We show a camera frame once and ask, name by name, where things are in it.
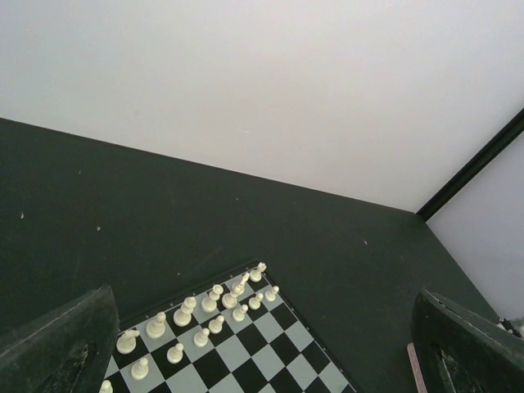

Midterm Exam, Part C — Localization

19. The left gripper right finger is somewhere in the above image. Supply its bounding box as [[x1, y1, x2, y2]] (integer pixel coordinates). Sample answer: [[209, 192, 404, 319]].
[[410, 288, 523, 392]]

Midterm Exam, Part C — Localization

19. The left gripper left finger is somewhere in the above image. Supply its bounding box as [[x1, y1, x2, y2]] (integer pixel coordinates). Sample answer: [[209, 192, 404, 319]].
[[1, 285, 120, 392]]

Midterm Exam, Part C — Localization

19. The white chess pawn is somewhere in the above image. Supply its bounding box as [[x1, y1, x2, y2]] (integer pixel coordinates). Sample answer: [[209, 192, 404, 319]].
[[208, 314, 224, 334], [248, 292, 264, 310], [166, 343, 184, 364], [193, 327, 210, 348], [130, 357, 149, 381], [232, 305, 249, 322], [99, 380, 113, 393], [264, 286, 279, 302]]

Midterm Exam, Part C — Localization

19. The white chess king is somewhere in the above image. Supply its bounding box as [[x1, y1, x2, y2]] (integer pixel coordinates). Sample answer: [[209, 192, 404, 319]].
[[222, 284, 244, 309]]

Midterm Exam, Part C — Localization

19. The white chess rook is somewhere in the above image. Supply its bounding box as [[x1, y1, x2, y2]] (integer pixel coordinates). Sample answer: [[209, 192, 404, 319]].
[[250, 262, 267, 282]]

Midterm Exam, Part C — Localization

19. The pink metal tin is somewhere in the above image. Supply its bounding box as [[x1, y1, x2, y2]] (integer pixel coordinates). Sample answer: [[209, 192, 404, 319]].
[[407, 342, 427, 393]]

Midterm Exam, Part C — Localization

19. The black and white chessboard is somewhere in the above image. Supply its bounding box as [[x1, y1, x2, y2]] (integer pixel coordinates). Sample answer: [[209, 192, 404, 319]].
[[103, 260, 359, 392]]

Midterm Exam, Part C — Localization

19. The black frame post right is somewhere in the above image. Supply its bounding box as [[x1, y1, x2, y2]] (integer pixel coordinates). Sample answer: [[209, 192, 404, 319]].
[[416, 109, 524, 222]]

